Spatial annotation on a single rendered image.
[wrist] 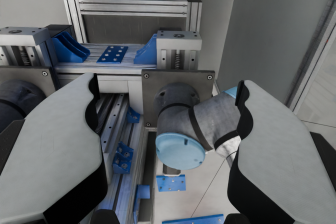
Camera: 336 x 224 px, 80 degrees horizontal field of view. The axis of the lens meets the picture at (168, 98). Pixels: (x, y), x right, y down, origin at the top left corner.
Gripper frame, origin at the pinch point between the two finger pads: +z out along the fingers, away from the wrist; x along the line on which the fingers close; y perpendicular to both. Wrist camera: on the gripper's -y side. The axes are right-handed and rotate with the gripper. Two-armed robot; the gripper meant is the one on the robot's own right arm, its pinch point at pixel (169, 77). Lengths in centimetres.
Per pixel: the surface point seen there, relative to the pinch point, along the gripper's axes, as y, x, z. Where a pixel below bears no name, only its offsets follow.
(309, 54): 15, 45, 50
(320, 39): 10, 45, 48
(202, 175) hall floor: 210, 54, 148
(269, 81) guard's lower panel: 33, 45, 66
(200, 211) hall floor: 294, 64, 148
